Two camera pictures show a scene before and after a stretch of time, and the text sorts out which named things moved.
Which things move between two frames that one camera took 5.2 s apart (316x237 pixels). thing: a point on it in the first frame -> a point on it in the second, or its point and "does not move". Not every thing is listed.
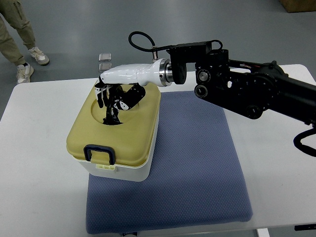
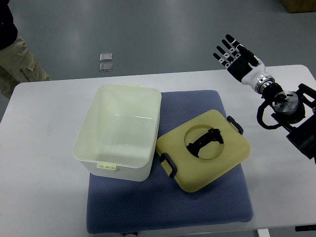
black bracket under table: (304, 227) does not move
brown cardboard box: (298, 6) does not move
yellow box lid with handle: (133, 143) -> (203, 149)
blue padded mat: (195, 177) does not move
